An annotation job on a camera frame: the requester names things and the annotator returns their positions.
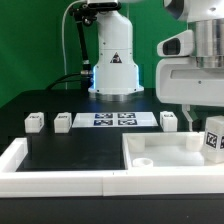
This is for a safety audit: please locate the white square table top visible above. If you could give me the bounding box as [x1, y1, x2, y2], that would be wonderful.
[122, 132, 224, 170]

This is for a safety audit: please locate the white cable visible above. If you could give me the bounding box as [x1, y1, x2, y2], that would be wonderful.
[61, 0, 88, 90]

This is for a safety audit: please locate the white sheet with tags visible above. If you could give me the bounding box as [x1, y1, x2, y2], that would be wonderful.
[72, 112, 158, 128]

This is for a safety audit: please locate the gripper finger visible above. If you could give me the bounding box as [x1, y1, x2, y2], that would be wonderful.
[182, 104, 193, 132]

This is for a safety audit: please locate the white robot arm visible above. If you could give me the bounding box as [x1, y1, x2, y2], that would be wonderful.
[87, 0, 224, 113]

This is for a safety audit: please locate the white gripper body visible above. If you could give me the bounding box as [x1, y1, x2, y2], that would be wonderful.
[156, 57, 224, 107]

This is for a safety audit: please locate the white U-shaped obstacle fence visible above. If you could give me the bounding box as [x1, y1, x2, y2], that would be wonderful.
[0, 138, 224, 198]

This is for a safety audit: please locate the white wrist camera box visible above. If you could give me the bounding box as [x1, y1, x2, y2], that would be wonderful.
[157, 30, 195, 59]

